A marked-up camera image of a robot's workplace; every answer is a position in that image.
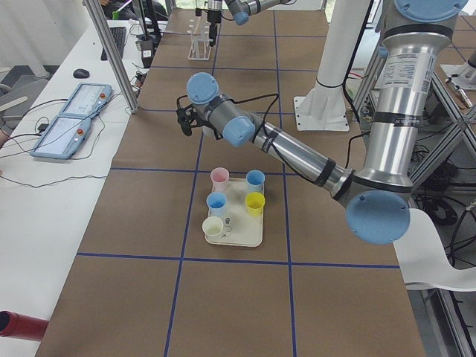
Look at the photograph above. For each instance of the white wire cup rack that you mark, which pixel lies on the white wire cup rack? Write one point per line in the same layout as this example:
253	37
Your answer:
200	48

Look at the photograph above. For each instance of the teach pendant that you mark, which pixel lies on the teach pendant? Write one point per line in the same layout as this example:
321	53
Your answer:
63	137
86	100

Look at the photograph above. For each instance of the yellow plastic cup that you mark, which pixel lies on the yellow plastic cup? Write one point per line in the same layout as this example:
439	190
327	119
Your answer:
254	203

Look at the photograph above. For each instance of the cream plastic tray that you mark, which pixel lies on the cream plastic tray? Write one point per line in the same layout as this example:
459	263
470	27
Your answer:
241	229

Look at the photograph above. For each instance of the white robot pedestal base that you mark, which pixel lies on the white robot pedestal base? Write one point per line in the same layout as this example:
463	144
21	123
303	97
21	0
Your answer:
323	108

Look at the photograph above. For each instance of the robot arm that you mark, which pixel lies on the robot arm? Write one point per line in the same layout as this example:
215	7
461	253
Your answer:
375	198
240	12

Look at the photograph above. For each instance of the teach pendant upper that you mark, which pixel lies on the teach pendant upper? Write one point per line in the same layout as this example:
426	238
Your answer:
86	100

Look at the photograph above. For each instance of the black computer mouse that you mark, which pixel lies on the black computer mouse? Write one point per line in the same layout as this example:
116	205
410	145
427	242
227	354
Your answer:
81	73

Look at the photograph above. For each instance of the black keyboard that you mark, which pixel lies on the black keyboard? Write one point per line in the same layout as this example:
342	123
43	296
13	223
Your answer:
119	35

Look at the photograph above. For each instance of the light blue cup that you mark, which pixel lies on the light blue cup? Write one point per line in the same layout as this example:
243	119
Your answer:
255	181
216	202

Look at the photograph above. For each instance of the pink plastic cup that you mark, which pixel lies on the pink plastic cup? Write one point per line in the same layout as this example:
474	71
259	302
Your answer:
220	178

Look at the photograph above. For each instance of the light blue cup back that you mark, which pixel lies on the light blue cup back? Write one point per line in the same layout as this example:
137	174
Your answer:
255	181

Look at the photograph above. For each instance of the red cylinder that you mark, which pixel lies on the red cylinder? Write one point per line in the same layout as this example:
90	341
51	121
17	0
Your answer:
18	326

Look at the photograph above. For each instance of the aluminium frame post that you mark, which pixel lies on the aluminium frame post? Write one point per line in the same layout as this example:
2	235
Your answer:
101	25

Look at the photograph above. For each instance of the cream white plastic cup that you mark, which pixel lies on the cream white plastic cup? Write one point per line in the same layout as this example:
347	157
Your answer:
213	228

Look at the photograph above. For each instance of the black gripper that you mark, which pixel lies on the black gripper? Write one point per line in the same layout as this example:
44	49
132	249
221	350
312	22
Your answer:
213	19
207	128

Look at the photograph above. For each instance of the teach pendant lower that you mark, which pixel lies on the teach pendant lower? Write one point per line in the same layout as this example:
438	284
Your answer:
63	137

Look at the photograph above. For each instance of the light blue cup front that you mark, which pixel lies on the light blue cup front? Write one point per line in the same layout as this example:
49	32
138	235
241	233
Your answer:
216	202

